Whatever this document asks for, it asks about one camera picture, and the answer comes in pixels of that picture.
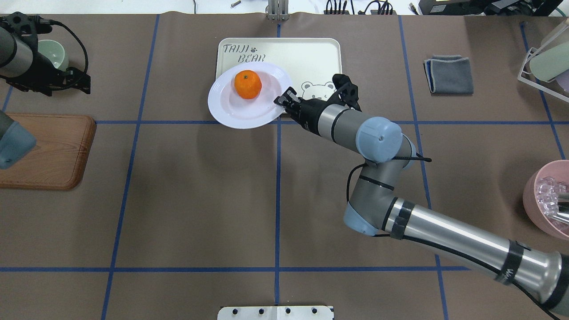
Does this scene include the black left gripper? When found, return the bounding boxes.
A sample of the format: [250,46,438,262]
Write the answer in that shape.
[18,63,91,96]

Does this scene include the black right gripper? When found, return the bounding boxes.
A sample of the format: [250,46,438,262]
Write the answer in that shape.
[273,87,331,136]

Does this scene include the orange fruit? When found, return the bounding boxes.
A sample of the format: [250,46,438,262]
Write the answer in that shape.
[233,70,262,100]

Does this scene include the white ceramic plate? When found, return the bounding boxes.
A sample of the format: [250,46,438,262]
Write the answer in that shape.
[208,61,293,129]

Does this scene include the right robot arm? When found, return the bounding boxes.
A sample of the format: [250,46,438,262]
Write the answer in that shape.
[274,85,568,320]

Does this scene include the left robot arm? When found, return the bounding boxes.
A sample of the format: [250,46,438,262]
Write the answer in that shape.
[0,30,91,170]

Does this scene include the cream bear serving tray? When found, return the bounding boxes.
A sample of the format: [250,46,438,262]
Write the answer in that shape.
[216,38,342,100]

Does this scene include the green ceramic bowl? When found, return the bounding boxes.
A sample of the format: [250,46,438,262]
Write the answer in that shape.
[37,39,69,71]

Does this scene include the wooden cutting board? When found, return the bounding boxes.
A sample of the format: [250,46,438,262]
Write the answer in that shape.
[0,113,97,191]

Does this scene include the folded grey cloth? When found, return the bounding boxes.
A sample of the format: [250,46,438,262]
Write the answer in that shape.
[423,55,474,95]

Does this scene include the green cup on rack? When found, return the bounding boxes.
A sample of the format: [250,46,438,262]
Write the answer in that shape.
[529,42,569,81]

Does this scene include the ice cubes in bowl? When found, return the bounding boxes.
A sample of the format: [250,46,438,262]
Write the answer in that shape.
[535,176,569,221]

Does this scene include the purple cup on rack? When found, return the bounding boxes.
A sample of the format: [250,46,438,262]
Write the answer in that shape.
[555,69,569,92]

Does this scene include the pink bowl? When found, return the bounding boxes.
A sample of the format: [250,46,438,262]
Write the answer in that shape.
[522,160,569,241]

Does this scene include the metal scoop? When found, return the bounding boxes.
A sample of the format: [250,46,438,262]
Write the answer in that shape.
[542,192,569,224]

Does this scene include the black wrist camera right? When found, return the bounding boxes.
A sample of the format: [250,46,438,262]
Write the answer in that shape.
[331,74,362,112]

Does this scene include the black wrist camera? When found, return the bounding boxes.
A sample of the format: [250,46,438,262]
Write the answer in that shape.
[331,74,362,112]
[1,12,53,49]

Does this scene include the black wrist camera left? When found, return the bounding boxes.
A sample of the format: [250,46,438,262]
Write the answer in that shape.
[1,12,53,49]

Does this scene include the aluminium frame post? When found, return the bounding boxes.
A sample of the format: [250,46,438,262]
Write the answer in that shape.
[265,0,290,21]

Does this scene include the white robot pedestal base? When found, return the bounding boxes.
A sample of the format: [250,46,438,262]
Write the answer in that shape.
[217,305,335,320]

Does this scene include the white wire cup rack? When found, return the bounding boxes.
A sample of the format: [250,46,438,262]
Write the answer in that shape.
[517,18,569,104]

